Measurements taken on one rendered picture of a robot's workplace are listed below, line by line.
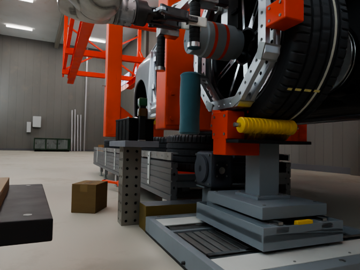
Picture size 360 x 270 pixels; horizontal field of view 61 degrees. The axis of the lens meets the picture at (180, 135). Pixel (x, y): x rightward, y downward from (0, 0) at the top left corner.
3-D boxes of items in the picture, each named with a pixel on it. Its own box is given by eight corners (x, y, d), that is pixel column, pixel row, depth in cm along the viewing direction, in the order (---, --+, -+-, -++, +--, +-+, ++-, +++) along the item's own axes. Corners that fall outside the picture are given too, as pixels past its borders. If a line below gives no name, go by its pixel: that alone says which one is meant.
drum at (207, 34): (246, 57, 120) (246, 21, 120) (196, 50, 112) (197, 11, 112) (227, 66, 133) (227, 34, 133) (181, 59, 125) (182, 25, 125)
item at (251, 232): (343, 244, 113) (343, 217, 113) (263, 255, 99) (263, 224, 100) (259, 215, 159) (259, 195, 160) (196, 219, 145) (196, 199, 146)
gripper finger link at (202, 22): (186, 15, 97) (187, 14, 97) (205, 19, 100) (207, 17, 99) (186, 24, 97) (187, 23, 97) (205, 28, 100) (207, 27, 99)
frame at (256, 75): (280, 102, 100) (282, -60, 102) (264, 100, 98) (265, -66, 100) (204, 115, 150) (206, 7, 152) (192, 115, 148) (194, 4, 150)
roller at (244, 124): (302, 135, 119) (302, 120, 120) (238, 132, 108) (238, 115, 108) (292, 135, 125) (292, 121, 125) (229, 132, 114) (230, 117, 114)
